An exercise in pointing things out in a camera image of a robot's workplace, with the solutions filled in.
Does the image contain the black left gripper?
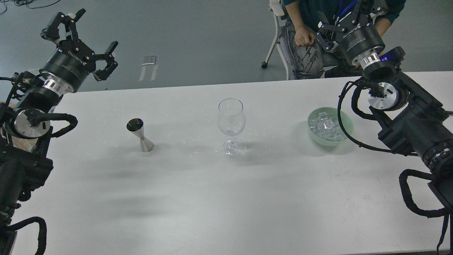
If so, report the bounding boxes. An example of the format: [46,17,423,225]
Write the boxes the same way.
[39,9,118,93]

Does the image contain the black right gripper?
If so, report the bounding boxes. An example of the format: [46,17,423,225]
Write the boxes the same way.
[315,0,389,66]

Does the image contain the steel cocktail jigger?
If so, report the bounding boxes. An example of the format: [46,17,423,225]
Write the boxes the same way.
[126,118,154,152]

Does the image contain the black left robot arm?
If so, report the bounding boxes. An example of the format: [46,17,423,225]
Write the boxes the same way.
[0,9,118,255]

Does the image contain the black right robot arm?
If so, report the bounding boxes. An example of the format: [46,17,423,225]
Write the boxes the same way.
[316,0,453,244]

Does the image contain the green bowl of ice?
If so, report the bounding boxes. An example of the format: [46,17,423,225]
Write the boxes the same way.
[307,107,355,147]

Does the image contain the clear wine glass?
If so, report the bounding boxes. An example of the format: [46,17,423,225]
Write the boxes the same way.
[217,97,246,158]

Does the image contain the person's bare hand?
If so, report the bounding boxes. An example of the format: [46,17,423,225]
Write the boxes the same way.
[294,25,316,46]

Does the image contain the seated person in teal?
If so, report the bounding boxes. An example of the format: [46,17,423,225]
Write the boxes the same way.
[283,0,407,79]

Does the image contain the white office chair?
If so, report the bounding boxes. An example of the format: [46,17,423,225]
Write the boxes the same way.
[261,0,296,80]

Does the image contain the black floor cables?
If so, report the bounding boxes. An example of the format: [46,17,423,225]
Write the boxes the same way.
[0,0,61,15]

